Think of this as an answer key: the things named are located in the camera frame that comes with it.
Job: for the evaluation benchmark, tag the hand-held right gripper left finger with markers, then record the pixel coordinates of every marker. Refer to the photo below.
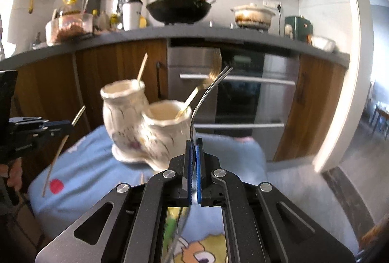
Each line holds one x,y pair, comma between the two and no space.
189,171

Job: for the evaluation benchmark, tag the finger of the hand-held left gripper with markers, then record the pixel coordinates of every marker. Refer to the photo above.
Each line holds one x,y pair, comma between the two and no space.
36,123
45,135

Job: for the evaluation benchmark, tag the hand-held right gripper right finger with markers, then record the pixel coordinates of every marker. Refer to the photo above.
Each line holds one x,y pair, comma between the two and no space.
199,171

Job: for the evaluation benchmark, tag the silver metal fork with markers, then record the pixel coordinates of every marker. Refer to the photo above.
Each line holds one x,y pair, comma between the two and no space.
200,105

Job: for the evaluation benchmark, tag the white ceramic double utensil holder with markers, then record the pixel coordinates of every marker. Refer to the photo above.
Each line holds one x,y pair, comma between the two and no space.
127,123

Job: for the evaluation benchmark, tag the person's left hand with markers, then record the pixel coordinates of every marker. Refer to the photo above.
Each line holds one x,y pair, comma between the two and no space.
15,178

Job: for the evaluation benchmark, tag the blue printed blanket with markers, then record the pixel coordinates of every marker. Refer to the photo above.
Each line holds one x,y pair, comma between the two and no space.
91,184

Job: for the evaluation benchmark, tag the gold metal fork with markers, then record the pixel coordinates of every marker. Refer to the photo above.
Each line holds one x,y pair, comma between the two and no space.
190,100

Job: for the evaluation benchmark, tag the small clear food container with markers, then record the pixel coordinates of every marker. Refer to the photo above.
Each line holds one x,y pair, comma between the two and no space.
54,33

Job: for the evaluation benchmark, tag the stainless steel built-in oven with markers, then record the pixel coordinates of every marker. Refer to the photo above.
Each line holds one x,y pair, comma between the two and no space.
243,105

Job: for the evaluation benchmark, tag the wooden base cabinet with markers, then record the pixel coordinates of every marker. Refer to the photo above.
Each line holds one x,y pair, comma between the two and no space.
115,68
316,99

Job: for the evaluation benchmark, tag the large clear food container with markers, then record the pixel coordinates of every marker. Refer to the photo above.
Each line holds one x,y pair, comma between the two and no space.
76,26

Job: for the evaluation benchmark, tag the oil bottle yellow cap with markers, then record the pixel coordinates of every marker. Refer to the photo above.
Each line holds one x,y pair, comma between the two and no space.
69,4

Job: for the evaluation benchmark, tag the dark sauce bottle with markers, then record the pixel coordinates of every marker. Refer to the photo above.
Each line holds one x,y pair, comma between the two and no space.
95,20

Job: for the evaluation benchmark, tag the clear plastic bottle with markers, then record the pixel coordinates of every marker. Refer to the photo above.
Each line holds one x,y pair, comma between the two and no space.
104,21

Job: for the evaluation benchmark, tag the yellow seasoning bottle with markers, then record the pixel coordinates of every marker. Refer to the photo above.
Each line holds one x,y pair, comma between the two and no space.
115,21

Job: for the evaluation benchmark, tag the white tumbler black lid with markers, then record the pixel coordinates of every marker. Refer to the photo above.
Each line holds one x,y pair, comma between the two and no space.
132,17

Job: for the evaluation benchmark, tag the yellow round object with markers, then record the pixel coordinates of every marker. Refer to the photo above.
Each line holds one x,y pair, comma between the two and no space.
143,22

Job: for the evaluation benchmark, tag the gas stove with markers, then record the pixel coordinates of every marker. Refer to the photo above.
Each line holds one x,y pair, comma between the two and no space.
218,25

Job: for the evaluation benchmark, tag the white ceramic casserole pot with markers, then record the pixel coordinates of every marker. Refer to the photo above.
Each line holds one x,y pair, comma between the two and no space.
253,17

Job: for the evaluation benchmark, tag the dark green kitchen appliance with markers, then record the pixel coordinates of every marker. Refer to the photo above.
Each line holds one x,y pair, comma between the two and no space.
299,27

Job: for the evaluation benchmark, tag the wooden chair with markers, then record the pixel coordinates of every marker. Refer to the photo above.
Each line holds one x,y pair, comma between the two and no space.
380,117

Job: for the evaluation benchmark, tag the white wall socket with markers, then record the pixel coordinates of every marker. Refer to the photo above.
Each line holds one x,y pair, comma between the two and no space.
271,3

